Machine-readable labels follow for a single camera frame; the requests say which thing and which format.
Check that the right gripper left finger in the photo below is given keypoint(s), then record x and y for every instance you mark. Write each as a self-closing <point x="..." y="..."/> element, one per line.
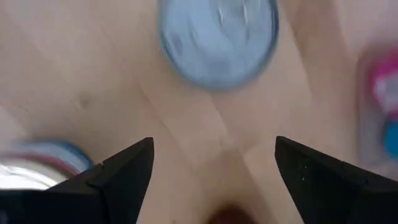
<point x="109" y="199"/>

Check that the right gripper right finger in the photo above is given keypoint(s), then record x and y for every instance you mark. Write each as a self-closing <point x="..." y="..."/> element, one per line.
<point x="326" y="196"/>

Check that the pull-tab can red blue label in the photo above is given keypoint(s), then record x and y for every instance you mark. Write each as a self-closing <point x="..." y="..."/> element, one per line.
<point x="37" y="171"/>

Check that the dark purple food item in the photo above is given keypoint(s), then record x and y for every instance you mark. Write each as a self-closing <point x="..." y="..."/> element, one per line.
<point x="231" y="216"/>

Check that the pink squeeze bottle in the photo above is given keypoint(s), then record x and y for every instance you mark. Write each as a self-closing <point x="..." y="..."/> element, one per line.
<point x="387" y="74"/>

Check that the blue label tin can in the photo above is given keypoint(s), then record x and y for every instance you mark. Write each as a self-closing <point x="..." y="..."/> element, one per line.
<point x="217" y="43"/>

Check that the clear plastic bin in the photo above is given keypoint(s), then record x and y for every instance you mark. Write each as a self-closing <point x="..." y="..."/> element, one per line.
<point x="362" y="124"/>

